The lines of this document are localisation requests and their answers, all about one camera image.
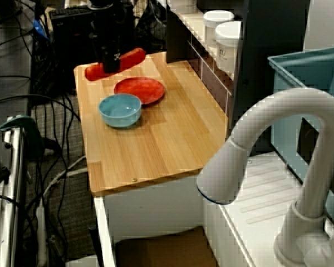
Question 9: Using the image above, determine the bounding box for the white cable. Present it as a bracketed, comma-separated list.
[43, 155, 89, 197]

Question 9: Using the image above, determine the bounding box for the light blue bowl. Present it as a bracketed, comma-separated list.
[98, 93, 142, 128]

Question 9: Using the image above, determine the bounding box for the black tiled shelf unit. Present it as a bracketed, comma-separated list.
[165, 0, 310, 156]

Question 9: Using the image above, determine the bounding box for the white toy sink unit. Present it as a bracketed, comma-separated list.
[93, 151, 334, 267]

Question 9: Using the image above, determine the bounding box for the red round plate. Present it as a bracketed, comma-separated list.
[114, 77, 166, 106]

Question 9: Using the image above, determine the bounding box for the grey toy faucet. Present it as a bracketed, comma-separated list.
[196, 88, 334, 267]

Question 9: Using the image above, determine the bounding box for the black electronics box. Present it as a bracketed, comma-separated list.
[49, 7, 101, 92]

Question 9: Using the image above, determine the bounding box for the white labelled lidded jar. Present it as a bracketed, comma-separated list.
[203, 10, 235, 47]
[214, 21, 243, 72]

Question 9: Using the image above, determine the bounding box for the brown cardboard sheet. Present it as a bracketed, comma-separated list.
[114, 225, 219, 267]

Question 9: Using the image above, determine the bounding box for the blue plastic bin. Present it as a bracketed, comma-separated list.
[268, 46, 334, 223]

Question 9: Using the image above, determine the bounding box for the red toy sausage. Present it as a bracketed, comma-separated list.
[85, 47, 146, 82]

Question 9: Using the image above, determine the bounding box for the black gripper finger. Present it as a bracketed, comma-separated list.
[101, 46, 122, 74]

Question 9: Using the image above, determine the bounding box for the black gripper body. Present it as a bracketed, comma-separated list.
[92, 7, 135, 48]

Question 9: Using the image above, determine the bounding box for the aluminium frame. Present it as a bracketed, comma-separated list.
[0, 119, 27, 267]

